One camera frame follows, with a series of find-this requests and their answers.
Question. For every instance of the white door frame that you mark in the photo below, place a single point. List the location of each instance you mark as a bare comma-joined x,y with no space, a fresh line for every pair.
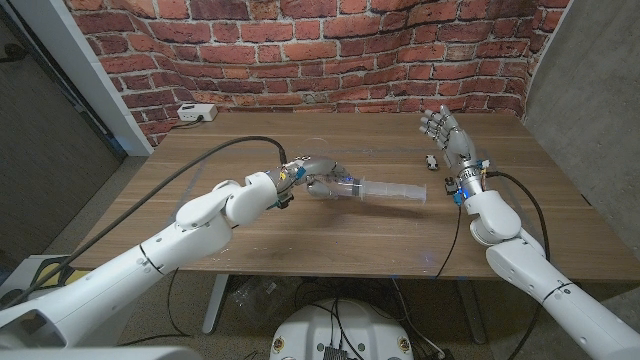
75,60

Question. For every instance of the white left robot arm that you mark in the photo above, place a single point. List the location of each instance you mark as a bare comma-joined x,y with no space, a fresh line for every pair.
150,260

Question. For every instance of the red brick print backdrop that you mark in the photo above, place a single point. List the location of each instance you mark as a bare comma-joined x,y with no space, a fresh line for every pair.
320,50

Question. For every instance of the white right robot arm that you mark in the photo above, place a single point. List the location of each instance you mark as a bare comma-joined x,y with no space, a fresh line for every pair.
530,280

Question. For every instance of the grey table leg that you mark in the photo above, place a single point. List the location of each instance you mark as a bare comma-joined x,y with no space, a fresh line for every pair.
471,310
216,305

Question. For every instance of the clear plastic bag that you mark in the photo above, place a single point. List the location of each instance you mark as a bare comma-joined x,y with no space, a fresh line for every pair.
260,300

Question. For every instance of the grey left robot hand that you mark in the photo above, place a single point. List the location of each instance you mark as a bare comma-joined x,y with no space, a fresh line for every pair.
320,167

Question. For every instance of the large clear plastic syringe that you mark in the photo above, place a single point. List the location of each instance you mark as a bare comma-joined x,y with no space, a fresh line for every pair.
390,190

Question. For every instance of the white power strip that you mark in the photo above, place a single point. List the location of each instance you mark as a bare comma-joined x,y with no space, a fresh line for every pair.
196,112

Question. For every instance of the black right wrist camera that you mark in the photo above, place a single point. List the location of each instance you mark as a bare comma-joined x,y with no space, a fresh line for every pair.
451,186

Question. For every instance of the white robot torso base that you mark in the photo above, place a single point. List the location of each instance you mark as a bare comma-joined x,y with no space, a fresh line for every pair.
310,330

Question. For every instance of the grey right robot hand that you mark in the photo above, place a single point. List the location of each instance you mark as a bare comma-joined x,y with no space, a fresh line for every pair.
460,147

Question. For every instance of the small black white toy car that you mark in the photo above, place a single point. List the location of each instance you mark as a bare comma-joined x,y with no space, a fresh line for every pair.
431,163

